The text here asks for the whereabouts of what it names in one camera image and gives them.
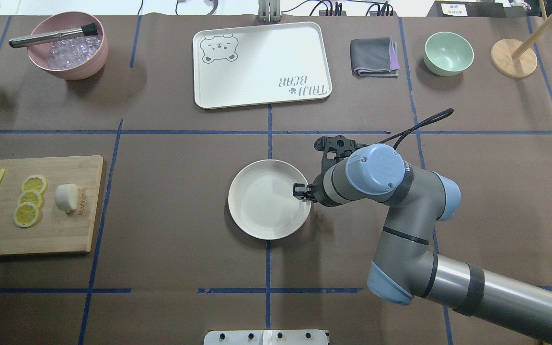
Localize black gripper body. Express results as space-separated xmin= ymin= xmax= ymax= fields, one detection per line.
xmin=305 ymin=177 xmax=327 ymax=206

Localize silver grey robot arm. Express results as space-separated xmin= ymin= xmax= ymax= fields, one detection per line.
xmin=293 ymin=143 xmax=552 ymax=344

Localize cream bear tray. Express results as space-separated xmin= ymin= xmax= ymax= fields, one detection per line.
xmin=192 ymin=22 xmax=333 ymax=109

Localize lemon slice near bun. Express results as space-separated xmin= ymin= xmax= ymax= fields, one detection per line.
xmin=21 ymin=174 xmax=48 ymax=195

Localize round white plate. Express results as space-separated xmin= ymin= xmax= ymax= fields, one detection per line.
xmin=228 ymin=159 xmax=311 ymax=240

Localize folded grey cloth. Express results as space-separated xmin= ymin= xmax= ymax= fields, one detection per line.
xmin=350 ymin=36 xmax=400 ymax=77

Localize black USB hub far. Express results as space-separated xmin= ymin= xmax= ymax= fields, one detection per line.
xmin=313 ymin=1 xmax=346 ymax=17

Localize mint green bowl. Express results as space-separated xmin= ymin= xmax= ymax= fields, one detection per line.
xmin=424 ymin=32 xmax=475 ymax=77

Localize black box device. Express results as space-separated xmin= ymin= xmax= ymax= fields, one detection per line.
xmin=426 ymin=0 xmax=524 ymax=18

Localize wooden mug tree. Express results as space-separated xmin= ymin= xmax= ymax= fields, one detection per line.
xmin=490 ymin=14 xmax=552 ymax=79

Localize bamboo cutting board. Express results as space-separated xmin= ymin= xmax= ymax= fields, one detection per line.
xmin=0 ymin=155 xmax=104 ymax=255

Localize pink bowl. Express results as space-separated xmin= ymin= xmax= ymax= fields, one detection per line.
xmin=28 ymin=11 xmax=109 ymax=81

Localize metal ice tongs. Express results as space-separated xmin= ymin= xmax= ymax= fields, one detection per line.
xmin=8 ymin=23 xmax=99 ymax=48

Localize ice cubes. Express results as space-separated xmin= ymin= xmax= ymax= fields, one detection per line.
xmin=46 ymin=35 xmax=103 ymax=70

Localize middle lemon slice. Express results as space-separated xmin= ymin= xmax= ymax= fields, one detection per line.
xmin=17 ymin=190 xmax=44 ymax=209

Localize lemon slice near knife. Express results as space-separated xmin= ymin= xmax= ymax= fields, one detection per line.
xmin=13 ymin=203 xmax=41 ymax=229

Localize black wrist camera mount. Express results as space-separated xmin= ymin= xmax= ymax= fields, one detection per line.
xmin=313 ymin=135 xmax=361 ymax=173

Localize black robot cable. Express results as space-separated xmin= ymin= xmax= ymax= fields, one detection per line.
xmin=356 ymin=108 xmax=454 ymax=147

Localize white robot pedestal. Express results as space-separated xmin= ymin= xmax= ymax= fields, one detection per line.
xmin=203 ymin=329 xmax=330 ymax=345

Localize aluminium frame post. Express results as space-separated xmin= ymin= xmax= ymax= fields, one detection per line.
xmin=258 ymin=0 xmax=282 ymax=23

